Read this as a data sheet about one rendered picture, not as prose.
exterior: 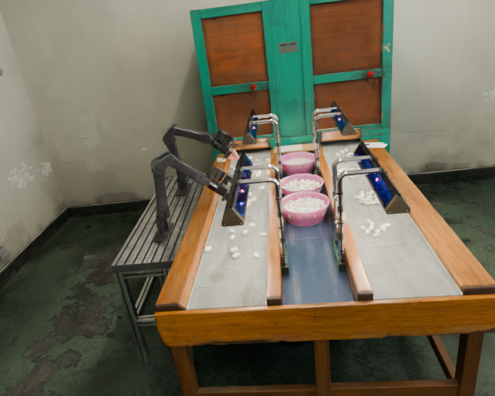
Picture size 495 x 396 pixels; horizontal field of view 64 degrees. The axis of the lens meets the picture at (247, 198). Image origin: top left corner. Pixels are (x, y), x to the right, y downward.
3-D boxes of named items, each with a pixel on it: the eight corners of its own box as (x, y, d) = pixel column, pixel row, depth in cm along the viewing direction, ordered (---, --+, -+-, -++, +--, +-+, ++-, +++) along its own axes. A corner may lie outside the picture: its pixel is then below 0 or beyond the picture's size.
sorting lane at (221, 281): (187, 313, 149) (185, 309, 148) (232, 157, 313) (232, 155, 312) (267, 309, 145) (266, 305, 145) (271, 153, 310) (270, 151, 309)
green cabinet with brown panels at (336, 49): (210, 144, 310) (188, 10, 271) (219, 126, 360) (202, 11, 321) (390, 127, 296) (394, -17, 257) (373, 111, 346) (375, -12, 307)
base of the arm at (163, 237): (170, 210, 227) (159, 212, 228) (163, 228, 209) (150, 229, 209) (174, 223, 230) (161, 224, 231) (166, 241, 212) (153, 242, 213)
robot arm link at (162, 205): (167, 214, 222) (162, 158, 210) (170, 218, 217) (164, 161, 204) (156, 216, 220) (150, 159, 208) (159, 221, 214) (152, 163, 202)
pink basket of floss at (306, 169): (298, 181, 266) (297, 167, 262) (271, 172, 285) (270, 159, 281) (324, 168, 280) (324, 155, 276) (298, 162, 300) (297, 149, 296)
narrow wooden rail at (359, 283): (357, 318, 145) (357, 294, 140) (313, 158, 309) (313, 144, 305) (373, 318, 144) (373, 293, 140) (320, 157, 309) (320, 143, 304)
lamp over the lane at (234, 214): (221, 227, 139) (218, 209, 136) (236, 166, 196) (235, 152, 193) (243, 225, 139) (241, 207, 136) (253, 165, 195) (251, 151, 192)
